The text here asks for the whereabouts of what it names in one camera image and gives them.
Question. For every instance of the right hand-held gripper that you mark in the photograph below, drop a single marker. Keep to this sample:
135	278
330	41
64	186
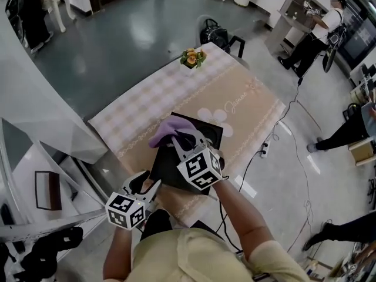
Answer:
199	169

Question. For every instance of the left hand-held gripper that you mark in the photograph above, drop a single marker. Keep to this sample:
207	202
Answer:
123	211

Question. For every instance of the purple cloth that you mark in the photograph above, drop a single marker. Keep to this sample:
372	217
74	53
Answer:
170	128

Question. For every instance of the black box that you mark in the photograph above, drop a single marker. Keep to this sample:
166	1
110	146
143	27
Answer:
164	169

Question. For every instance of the person's right forearm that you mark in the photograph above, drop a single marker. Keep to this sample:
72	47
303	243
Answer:
241	213

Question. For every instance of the person's left forearm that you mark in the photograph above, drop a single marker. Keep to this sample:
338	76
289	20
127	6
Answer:
117	251

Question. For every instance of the cardboard box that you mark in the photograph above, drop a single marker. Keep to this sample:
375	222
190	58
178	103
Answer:
362	153

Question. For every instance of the person's black trousers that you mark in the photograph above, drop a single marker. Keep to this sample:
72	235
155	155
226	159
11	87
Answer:
155	222

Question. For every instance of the white display shelf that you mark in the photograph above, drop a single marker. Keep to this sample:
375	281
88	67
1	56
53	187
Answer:
73	169

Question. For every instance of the white power strip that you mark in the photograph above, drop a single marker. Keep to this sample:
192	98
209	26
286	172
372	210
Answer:
265	149

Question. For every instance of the person's pale yellow shirt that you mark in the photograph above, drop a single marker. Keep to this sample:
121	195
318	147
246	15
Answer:
191	260

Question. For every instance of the potted orange flowers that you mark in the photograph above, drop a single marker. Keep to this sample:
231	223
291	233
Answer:
192	58

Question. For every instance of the black handbag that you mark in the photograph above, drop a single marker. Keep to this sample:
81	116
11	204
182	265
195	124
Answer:
214	34

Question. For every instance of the black stool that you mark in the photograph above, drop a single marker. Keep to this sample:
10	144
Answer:
236	40

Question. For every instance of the grey shelf desk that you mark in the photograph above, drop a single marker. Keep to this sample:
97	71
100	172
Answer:
282	31

